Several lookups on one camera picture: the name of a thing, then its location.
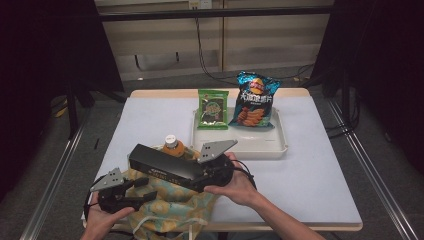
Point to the white table mat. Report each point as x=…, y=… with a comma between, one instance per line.
x=316, y=173

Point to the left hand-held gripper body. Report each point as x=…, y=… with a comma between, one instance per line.
x=115, y=198

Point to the blue chip packet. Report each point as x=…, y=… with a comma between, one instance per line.
x=253, y=113

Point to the black horizontal bar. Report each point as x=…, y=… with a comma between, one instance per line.
x=233, y=13

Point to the white plastic tray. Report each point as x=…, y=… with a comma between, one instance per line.
x=253, y=143

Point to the black metal stand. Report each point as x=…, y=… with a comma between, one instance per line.
x=72, y=113

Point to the dark curtain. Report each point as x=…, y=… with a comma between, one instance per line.
x=383, y=66
x=40, y=66

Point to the metal floor rail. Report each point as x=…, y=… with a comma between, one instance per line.
x=50, y=190
x=380, y=190

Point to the person's right hand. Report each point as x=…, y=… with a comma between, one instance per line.
x=243, y=190

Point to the white wall socket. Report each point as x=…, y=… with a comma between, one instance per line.
x=200, y=4

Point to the lemon print cloth bag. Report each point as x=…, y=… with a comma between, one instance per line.
x=173, y=206

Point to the green snack packet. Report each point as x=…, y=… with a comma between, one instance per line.
x=213, y=110

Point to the person's left hand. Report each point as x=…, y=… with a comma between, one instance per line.
x=100, y=225

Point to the orange juice bottle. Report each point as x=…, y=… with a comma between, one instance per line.
x=173, y=149

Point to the long black box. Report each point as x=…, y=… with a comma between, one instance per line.
x=160, y=163

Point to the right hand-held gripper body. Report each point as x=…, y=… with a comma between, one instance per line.
x=218, y=170

